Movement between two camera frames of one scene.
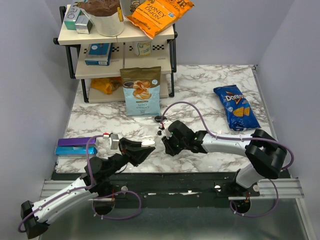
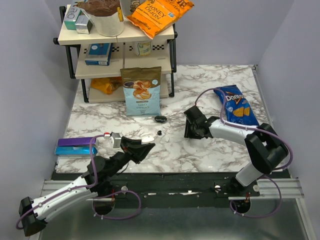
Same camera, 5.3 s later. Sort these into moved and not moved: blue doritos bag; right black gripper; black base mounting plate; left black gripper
Moved: right black gripper
Not moved: black base mounting plate; blue doritos bag; left black gripper
